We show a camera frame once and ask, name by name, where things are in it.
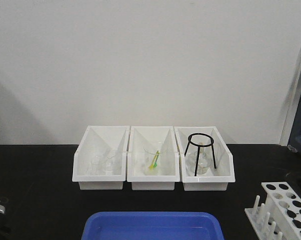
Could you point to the clear glass test tube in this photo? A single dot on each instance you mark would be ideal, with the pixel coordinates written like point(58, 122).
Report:
point(4, 200)

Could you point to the white test tube rack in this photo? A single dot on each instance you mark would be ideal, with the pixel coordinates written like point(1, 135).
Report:
point(279, 217)

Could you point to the blue plastic tray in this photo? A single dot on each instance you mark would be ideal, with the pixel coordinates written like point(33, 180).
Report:
point(152, 225)

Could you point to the clear glassware in left bin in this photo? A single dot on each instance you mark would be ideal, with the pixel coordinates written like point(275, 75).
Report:
point(105, 164)

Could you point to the left white storage bin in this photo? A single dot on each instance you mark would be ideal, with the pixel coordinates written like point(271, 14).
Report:
point(97, 139)

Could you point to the white storage bin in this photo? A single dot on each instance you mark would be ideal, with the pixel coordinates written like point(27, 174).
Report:
point(97, 139)
point(157, 137)
point(215, 179)

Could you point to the middle white storage bin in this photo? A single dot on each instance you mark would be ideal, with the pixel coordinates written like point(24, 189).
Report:
point(157, 137)

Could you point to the glass beaker with droppers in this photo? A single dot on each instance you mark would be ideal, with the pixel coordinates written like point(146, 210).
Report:
point(152, 158)

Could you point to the black metal tripod stand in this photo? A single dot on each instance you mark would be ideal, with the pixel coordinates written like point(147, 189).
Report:
point(198, 140)

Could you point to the right white storage bin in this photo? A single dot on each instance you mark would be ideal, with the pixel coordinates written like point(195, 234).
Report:
point(215, 179)

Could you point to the round glass flask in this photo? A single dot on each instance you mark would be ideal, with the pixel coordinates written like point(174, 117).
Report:
point(197, 165)

